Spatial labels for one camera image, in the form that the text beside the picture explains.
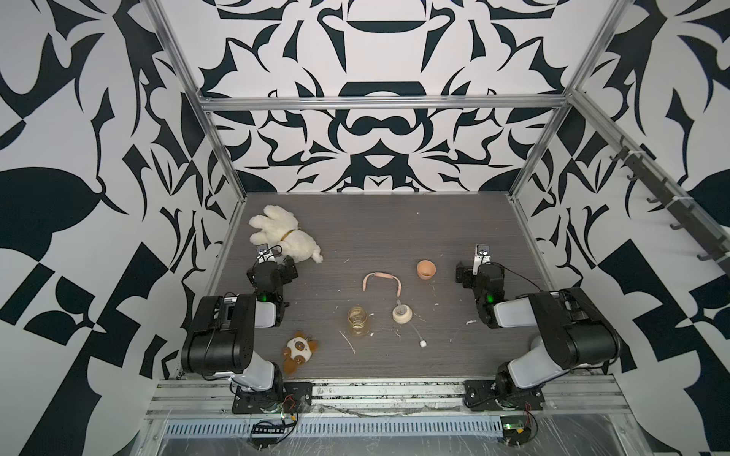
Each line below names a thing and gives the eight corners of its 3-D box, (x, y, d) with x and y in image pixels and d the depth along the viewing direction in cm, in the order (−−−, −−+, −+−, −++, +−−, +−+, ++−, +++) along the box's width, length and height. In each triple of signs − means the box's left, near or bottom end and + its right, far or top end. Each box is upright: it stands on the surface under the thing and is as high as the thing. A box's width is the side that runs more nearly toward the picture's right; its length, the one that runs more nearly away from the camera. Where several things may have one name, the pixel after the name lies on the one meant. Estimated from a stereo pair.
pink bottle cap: (418, 280, 97) (419, 274, 94) (416, 265, 101) (417, 259, 98) (434, 280, 97) (437, 274, 94) (432, 265, 101) (434, 259, 98)
